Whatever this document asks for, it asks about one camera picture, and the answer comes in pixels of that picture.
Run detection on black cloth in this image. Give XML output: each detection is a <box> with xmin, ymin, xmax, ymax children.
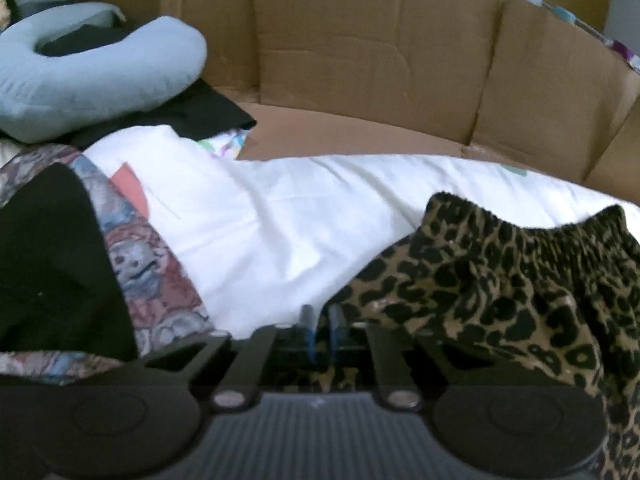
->
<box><xmin>35</xmin><ymin>25</ymin><xmax>258</xmax><ymax>148</ymax></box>

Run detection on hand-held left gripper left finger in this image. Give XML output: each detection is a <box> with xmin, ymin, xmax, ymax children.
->
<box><xmin>142</xmin><ymin>305</ymin><xmax>317</xmax><ymax>408</ymax></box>

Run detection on black garment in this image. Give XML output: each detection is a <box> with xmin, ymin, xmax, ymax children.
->
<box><xmin>0</xmin><ymin>142</ymin><xmax>231</xmax><ymax>386</ymax></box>

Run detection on leopard print pants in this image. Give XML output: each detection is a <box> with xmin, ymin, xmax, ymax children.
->
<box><xmin>287</xmin><ymin>191</ymin><xmax>640</xmax><ymax>480</ymax></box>

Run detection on bear printed bed sheet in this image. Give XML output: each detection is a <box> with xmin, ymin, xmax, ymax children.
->
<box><xmin>82</xmin><ymin>125</ymin><xmax>640</xmax><ymax>341</ymax></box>

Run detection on brown cardboard sheet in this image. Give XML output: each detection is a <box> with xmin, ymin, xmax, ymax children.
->
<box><xmin>95</xmin><ymin>0</ymin><xmax>640</xmax><ymax>206</ymax></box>

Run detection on grey-blue neck pillow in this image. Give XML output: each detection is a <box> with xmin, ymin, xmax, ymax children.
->
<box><xmin>0</xmin><ymin>2</ymin><xmax>208</xmax><ymax>143</ymax></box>

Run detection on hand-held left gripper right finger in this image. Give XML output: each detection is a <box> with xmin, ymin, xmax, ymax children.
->
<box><xmin>325</xmin><ymin>305</ymin><xmax>506</xmax><ymax>408</ymax></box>

